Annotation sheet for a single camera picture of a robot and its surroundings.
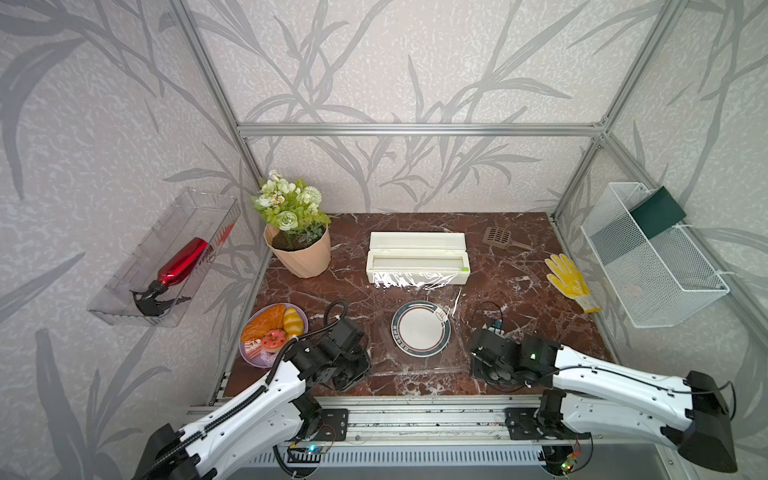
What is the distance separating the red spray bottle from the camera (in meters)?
0.59

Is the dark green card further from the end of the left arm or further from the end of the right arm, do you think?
the end of the left arm

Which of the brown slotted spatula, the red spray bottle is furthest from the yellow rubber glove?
the red spray bottle

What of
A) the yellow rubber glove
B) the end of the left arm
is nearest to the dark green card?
the yellow rubber glove

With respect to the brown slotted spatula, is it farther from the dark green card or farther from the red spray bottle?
the red spray bottle

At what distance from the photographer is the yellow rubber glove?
0.98 m

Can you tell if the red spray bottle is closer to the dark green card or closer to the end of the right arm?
the end of the right arm

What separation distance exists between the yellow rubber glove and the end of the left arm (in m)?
0.73

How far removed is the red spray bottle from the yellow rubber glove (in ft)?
3.45

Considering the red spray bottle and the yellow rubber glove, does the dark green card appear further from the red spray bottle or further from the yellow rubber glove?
the red spray bottle
